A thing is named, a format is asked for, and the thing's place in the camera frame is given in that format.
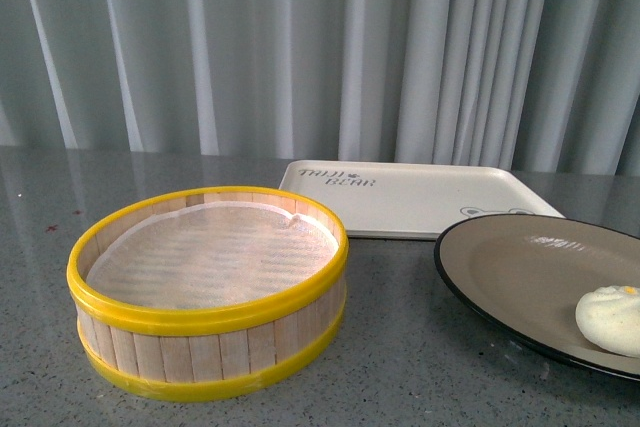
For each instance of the beige plate with black rim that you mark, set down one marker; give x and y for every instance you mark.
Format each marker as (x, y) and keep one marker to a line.
(526, 274)

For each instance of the white steamed bun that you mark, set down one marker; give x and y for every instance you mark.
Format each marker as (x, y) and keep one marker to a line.
(609, 318)

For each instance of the white rectangular tray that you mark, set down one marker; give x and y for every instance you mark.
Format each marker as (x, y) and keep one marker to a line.
(410, 201)

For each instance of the white steamer mesh liner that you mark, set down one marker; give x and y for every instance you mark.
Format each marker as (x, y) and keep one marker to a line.
(212, 255)

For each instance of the yellow-rimmed wooden steamer basket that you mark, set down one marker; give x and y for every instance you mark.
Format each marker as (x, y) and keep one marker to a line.
(194, 355)

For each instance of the grey pleated curtain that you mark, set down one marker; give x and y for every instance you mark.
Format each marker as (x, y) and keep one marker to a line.
(535, 85)

